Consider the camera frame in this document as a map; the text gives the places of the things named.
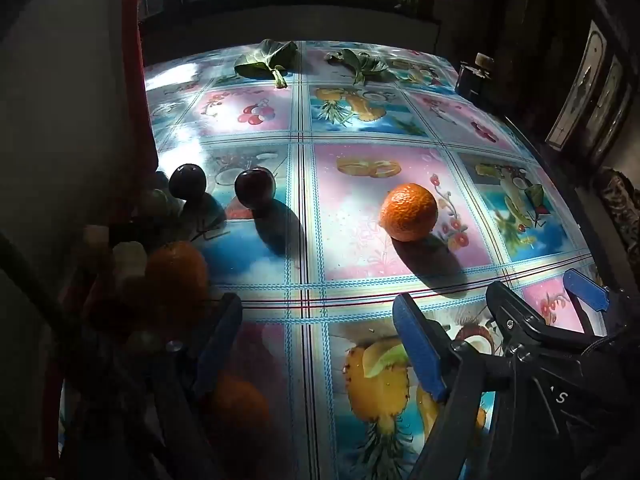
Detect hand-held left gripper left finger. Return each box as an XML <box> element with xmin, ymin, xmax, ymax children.
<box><xmin>145</xmin><ymin>292</ymin><xmax>246</xmax><ymax>480</ymax></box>

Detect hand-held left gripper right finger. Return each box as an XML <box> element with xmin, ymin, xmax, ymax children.
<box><xmin>392</xmin><ymin>292</ymin><xmax>506</xmax><ymax>480</ymax></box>

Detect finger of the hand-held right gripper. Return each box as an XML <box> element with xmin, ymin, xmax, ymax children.
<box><xmin>485</xmin><ymin>281</ymin><xmax>597</xmax><ymax>356</ymax></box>
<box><xmin>562</xmin><ymin>268</ymin><xmax>640</xmax><ymax>333</ymax></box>

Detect orange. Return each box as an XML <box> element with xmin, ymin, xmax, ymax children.
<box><xmin>207</xmin><ymin>375</ymin><xmax>271</xmax><ymax>441</ymax></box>
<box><xmin>379</xmin><ymin>182</ymin><xmax>439</xmax><ymax>242</ymax></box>
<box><xmin>144</xmin><ymin>241</ymin><xmax>210</xmax><ymax>311</ymax></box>

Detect dark red plum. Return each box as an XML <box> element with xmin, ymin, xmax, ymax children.
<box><xmin>168</xmin><ymin>162</ymin><xmax>207</xmax><ymax>200</ymax></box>
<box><xmin>234</xmin><ymin>167</ymin><xmax>277</xmax><ymax>209</ymax></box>

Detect red-rimmed white tray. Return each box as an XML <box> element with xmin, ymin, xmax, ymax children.
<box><xmin>0</xmin><ymin>0</ymin><xmax>166</xmax><ymax>480</ymax></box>

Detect patterned sofa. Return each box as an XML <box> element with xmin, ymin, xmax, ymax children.
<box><xmin>592</xmin><ymin>167</ymin><xmax>640</xmax><ymax>271</ymax></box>

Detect fruit print tablecloth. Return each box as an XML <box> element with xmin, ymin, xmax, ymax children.
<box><xmin>60</xmin><ymin>40</ymin><xmax>608</xmax><ymax>480</ymax></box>

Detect stained glass doors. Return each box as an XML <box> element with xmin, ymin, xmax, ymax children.
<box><xmin>545</xmin><ymin>20</ymin><xmax>633</xmax><ymax>161</ymax></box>

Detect dark bottle with cork stopper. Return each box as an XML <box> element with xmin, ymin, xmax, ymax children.
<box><xmin>457</xmin><ymin>52</ymin><xmax>496</xmax><ymax>101</ymax></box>

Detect bunch of green leaves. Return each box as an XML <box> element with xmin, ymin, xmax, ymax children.
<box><xmin>325</xmin><ymin>47</ymin><xmax>396</xmax><ymax>86</ymax></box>

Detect large green leaf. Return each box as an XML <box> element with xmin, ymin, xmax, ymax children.
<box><xmin>234</xmin><ymin>39</ymin><xmax>299</xmax><ymax>89</ymax></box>

